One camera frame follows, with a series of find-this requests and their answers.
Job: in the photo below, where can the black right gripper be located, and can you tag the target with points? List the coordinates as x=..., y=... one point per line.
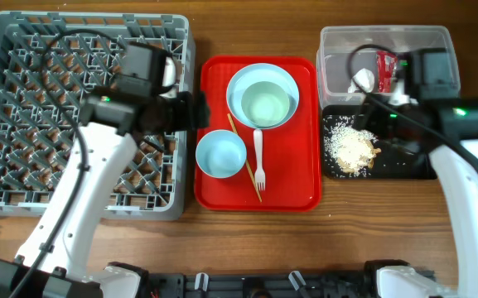
x=364, y=120

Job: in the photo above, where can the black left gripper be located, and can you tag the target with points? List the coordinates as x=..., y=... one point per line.
x=177, y=118

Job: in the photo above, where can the rice and nut scraps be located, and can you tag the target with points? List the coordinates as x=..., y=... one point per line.
x=350, y=152

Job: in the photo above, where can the light blue bowl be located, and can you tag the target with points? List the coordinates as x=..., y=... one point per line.
x=221, y=154

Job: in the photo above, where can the red snack wrapper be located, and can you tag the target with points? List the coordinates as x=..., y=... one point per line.
x=387, y=64

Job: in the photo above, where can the mint green bowl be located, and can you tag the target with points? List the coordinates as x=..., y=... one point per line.
x=265, y=104

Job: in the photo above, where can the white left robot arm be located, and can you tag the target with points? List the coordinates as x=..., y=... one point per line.
x=143, y=100

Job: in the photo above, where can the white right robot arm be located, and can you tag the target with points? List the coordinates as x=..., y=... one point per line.
x=451, y=143

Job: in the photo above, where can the clear plastic waste bin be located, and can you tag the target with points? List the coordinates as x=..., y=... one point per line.
x=336, y=42

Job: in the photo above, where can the grey plastic dishwasher rack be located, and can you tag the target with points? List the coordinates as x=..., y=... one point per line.
x=49, y=61

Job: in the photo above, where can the wooden chopstick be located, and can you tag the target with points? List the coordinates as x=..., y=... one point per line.
x=247, y=163

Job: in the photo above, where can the crumpled white tissue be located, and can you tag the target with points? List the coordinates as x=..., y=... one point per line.
x=365, y=79

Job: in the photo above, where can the black plastic tray bin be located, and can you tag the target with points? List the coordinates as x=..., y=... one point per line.
x=390, y=163

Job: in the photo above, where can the light blue round plate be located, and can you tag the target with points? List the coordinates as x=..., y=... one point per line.
x=252, y=74

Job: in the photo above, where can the white plastic fork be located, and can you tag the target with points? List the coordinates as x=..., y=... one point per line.
x=259, y=175

